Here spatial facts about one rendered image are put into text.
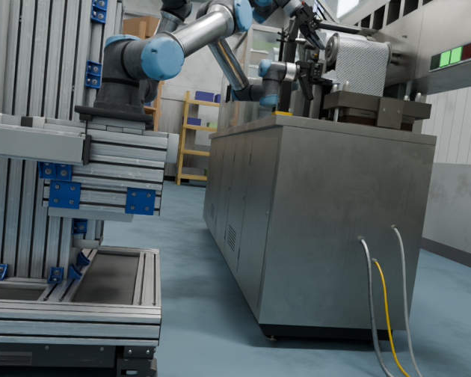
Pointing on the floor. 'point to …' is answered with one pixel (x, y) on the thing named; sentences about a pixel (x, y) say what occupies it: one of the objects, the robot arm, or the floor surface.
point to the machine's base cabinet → (318, 227)
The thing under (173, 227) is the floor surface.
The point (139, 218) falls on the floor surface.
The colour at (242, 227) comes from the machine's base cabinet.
